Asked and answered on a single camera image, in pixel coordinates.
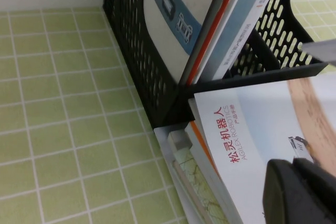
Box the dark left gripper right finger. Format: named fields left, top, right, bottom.
left=292, top=156, right=336, bottom=224

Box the orange-edged flat book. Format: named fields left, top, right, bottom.
left=188, top=120, right=224, bottom=180

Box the brown-edged book blue spine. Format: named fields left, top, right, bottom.
left=202, top=0, right=266, bottom=82

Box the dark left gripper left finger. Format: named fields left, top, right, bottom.
left=262, top=158, right=324, bottom=224

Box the green checked tablecloth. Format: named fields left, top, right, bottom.
left=0, top=0, right=336, bottom=224

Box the white flat board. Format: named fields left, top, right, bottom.
left=153, top=125, right=201, bottom=224

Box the black perforated book holder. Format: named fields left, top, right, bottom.
left=102, top=0, right=330, bottom=128

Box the white book orange band spine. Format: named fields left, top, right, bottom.
left=212, top=0, right=287, bottom=81

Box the white curled brochure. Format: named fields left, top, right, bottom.
left=143, top=0, right=226, bottom=84

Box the thin orange-edged brochure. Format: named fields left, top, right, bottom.
left=181, top=0, right=250, bottom=86

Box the brochure with desert cover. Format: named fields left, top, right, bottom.
left=187, top=73, right=336, bottom=224

